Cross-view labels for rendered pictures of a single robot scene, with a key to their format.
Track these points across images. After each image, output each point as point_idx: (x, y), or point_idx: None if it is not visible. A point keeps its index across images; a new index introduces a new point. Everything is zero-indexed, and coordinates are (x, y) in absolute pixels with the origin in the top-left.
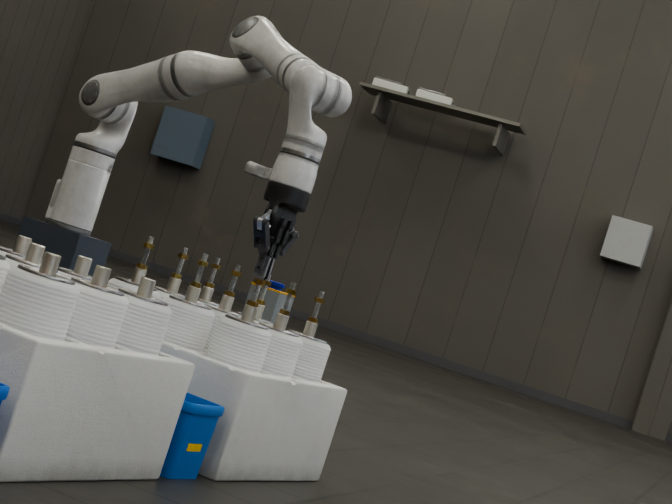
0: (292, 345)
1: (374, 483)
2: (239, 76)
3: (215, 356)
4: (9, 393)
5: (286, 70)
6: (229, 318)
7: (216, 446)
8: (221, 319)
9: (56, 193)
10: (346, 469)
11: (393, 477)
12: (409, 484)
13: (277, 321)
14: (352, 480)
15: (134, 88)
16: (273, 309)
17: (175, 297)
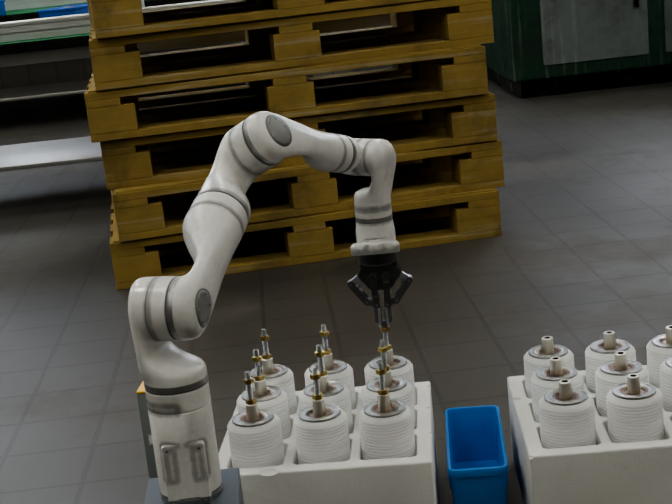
0: None
1: (137, 480)
2: (248, 184)
3: (414, 395)
4: None
5: (356, 153)
6: (406, 364)
7: (435, 442)
8: (408, 369)
9: (206, 458)
10: (108, 500)
11: (43, 494)
12: (55, 484)
13: (332, 360)
14: None
15: (227, 265)
16: None
17: (405, 383)
